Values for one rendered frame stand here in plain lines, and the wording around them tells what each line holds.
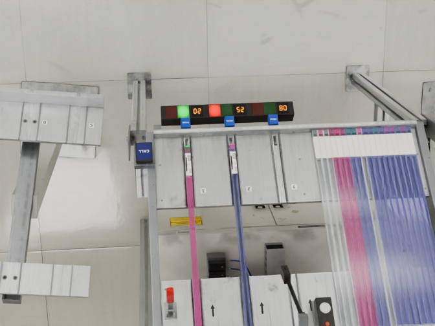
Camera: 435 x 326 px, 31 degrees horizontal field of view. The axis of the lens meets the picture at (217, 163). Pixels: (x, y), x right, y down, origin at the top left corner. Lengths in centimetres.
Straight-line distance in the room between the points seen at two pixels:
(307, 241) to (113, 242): 87
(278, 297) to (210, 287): 15
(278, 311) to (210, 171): 38
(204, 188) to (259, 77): 86
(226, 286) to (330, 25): 118
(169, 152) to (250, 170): 20
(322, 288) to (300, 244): 40
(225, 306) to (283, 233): 46
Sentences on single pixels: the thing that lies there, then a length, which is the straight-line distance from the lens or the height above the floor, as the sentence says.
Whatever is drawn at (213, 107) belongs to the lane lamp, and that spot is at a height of 65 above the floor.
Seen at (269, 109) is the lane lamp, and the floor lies 66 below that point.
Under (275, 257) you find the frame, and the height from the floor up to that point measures 66.
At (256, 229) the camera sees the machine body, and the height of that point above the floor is 61.
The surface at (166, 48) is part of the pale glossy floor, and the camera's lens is 264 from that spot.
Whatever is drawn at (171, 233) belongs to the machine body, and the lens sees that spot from 216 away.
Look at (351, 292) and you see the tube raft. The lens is 183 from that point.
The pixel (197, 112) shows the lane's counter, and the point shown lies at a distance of 201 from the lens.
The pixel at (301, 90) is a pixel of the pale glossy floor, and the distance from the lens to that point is 272.
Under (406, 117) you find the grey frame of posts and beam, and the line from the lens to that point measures 219.
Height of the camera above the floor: 260
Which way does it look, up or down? 72 degrees down
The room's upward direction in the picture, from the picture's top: 164 degrees clockwise
